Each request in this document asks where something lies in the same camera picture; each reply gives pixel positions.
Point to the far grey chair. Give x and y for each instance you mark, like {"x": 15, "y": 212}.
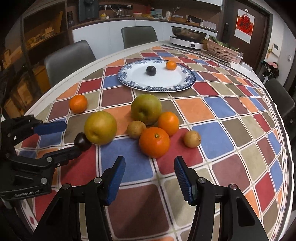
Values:
{"x": 138, "y": 35}

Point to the green pear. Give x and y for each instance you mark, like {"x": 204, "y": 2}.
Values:
{"x": 146, "y": 108}

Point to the white induction cooker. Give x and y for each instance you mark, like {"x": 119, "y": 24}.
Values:
{"x": 184, "y": 43}

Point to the colourful checkered tablecloth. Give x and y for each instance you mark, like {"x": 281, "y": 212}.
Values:
{"x": 243, "y": 141}

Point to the dark plum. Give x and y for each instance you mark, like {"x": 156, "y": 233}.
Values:
{"x": 82, "y": 142}
{"x": 151, "y": 70}

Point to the dark wooden door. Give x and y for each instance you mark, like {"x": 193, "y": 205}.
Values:
{"x": 254, "y": 52}

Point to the large orange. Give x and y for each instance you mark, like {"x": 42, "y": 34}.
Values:
{"x": 154, "y": 142}

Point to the grey chair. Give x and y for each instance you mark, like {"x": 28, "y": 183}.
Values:
{"x": 67, "y": 60}
{"x": 138, "y": 35}
{"x": 285, "y": 103}

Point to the black water dispenser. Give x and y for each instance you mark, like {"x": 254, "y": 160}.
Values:
{"x": 88, "y": 9}

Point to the yellow pear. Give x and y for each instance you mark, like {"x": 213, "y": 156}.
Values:
{"x": 100, "y": 128}

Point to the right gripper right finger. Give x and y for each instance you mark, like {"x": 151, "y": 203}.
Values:
{"x": 238, "y": 221}

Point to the brown kiwi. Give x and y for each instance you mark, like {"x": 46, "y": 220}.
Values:
{"x": 192, "y": 139}
{"x": 135, "y": 129}

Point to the blue white porcelain plate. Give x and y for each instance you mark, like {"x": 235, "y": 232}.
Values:
{"x": 134, "y": 76}

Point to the red fu poster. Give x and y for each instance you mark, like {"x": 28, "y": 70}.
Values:
{"x": 244, "y": 26}

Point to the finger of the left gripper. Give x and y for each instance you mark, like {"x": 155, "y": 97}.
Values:
{"x": 62, "y": 157}
{"x": 49, "y": 128}

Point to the steel pan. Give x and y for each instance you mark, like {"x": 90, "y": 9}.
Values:
{"x": 188, "y": 35}

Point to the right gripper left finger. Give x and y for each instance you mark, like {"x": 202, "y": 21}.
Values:
{"x": 98, "y": 194}

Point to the small front orange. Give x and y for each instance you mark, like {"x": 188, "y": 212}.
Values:
{"x": 171, "y": 65}

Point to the near grey chair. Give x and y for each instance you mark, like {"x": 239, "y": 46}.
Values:
{"x": 67, "y": 60}

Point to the right side grey chair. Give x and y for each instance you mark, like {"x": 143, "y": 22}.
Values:
{"x": 285, "y": 103}

